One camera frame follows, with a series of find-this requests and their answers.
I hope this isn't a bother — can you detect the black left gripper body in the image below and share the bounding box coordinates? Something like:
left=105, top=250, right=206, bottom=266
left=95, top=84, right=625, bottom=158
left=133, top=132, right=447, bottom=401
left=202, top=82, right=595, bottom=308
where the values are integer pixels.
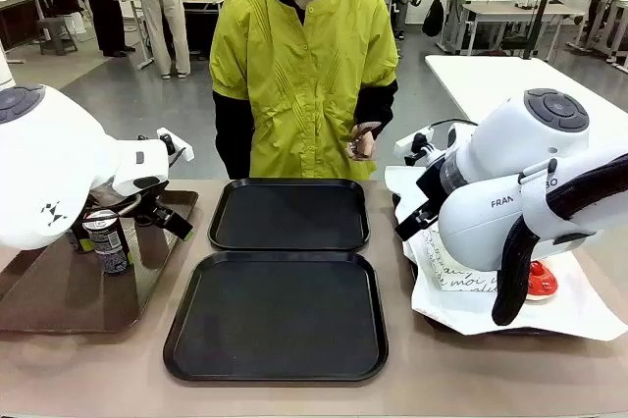
left=128, top=194, right=166, bottom=229

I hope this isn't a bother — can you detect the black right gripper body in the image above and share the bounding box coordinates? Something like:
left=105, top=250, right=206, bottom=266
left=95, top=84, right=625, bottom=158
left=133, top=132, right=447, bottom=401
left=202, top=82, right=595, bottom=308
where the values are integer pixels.
left=415, top=162, right=447, bottom=207

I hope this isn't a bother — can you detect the person left forearm black sleeve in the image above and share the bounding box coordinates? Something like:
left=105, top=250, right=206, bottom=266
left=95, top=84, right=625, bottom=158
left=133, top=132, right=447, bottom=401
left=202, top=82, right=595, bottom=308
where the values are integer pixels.
left=355, top=78, right=399, bottom=142

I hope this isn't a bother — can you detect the person right forearm black sleeve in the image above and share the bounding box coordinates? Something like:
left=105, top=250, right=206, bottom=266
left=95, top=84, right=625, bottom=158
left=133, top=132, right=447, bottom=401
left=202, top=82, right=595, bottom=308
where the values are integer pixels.
left=214, top=91, right=256, bottom=180

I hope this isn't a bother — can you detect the person left hand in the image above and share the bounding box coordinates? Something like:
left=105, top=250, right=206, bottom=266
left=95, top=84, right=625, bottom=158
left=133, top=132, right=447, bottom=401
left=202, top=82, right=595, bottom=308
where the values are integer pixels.
left=348, top=121, right=383, bottom=163

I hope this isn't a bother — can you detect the white printed paper box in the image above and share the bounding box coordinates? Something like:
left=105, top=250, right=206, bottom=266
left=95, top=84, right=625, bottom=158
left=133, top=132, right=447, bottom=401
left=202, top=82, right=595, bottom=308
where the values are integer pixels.
left=421, top=231, right=501, bottom=294

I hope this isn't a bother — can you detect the white paper sheet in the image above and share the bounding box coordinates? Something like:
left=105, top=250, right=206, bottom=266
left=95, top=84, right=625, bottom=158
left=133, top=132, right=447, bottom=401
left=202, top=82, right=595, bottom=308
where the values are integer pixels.
left=385, top=165, right=628, bottom=343

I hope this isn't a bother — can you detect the black tray under paper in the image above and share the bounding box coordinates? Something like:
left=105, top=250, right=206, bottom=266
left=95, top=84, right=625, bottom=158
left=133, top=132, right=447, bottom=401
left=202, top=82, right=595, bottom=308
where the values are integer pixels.
left=392, top=191, right=585, bottom=339

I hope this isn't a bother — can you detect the brown plastic tray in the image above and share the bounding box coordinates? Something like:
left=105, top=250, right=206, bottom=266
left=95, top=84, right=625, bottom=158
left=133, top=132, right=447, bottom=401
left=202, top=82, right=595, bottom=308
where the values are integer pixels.
left=0, top=189, right=200, bottom=336

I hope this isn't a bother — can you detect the black plastic tray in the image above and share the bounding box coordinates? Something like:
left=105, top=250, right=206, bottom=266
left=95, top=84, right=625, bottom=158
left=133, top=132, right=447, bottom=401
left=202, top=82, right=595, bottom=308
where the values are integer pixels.
left=162, top=250, right=390, bottom=384
left=207, top=177, right=370, bottom=252

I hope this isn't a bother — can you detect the white folding table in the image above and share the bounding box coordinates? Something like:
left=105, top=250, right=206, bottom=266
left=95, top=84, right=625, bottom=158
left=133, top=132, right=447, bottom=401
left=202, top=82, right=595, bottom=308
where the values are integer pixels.
left=424, top=54, right=628, bottom=125

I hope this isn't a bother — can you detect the red glazed donut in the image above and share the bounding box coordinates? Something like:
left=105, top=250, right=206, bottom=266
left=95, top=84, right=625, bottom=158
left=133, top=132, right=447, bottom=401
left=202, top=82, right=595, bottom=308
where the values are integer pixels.
left=527, top=260, right=560, bottom=302

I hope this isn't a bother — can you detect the person torso yellow-green shirt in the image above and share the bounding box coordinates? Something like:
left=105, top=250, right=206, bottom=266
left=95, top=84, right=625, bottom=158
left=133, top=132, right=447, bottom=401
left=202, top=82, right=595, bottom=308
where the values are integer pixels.
left=209, top=0, right=399, bottom=182

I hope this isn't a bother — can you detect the black hanging bag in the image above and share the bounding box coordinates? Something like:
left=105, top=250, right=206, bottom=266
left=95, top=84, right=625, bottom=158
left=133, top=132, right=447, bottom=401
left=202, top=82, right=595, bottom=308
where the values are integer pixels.
left=421, top=0, right=445, bottom=39

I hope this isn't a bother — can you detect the grey lab table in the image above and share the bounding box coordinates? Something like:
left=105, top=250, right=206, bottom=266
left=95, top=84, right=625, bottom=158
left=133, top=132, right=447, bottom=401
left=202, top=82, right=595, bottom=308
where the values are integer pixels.
left=460, top=1, right=588, bottom=56

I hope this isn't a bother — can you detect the grey stool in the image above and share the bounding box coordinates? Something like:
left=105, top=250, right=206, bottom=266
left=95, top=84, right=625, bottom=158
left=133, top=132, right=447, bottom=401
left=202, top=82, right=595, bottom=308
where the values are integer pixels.
left=36, top=15, right=79, bottom=56

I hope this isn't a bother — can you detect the lab table with toys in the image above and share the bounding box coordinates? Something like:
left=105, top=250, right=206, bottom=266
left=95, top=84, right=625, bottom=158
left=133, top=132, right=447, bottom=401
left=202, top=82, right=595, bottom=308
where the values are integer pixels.
left=111, top=0, right=227, bottom=71

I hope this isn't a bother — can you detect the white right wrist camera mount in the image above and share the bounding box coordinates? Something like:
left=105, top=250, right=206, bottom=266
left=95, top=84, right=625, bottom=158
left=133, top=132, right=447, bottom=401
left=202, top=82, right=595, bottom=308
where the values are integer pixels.
left=394, top=127, right=436, bottom=168

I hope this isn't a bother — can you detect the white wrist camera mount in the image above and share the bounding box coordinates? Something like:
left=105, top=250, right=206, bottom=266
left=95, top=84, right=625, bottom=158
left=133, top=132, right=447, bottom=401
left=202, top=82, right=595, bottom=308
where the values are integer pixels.
left=156, top=127, right=195, bottom=164
left=394, top=127, right=436, bottom=168

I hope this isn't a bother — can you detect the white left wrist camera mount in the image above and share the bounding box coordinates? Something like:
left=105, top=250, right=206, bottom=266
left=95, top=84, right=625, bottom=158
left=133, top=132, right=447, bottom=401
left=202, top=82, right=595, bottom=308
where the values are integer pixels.
left=156, top=127, right=195, bottom=164

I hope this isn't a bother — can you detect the black sleeved cable bundle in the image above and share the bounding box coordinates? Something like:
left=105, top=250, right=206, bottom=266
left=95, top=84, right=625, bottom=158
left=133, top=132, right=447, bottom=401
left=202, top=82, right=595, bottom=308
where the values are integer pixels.
left=492, top=155, right=628, bottom=327

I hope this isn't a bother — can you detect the black camera pole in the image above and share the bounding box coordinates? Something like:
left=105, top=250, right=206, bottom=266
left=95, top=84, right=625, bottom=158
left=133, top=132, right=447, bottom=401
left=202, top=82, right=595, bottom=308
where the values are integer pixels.
left=522, top=0, right=565, bottom=60

